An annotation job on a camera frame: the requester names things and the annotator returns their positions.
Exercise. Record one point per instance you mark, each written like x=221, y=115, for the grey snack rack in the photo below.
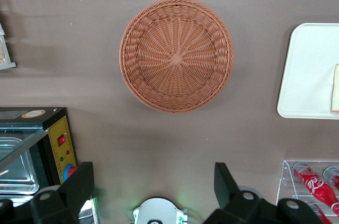
x=9, y=63

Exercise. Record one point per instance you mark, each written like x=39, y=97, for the red cola bottle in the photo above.
x=332, y=175
x=319, y=213
x=315, y=184

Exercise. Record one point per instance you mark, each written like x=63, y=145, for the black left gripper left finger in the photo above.
x=76, y=181

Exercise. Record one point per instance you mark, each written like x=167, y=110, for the triangular sandwich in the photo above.
x=335, y=89

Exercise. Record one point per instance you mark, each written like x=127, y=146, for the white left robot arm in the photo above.
x=159, y=210

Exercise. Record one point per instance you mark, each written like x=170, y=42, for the beige rectangular tray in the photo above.
x=304, y=75

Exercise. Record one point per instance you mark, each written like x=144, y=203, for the brown table cloth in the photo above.
x=79, y=49

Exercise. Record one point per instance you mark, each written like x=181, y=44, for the clear acrylic bottle rack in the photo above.
x=287, y=176

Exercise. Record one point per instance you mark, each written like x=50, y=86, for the clear cracker bag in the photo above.
x=3, y=55

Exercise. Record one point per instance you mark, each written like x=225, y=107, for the black yellow food warmer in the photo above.
x=57, y=134

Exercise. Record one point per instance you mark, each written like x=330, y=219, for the round brown wicker basket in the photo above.
x=176, y=57

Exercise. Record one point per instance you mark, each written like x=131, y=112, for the steel warmer pan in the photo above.
x=18, y=171

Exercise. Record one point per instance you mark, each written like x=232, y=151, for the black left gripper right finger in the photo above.
x=225, y=187

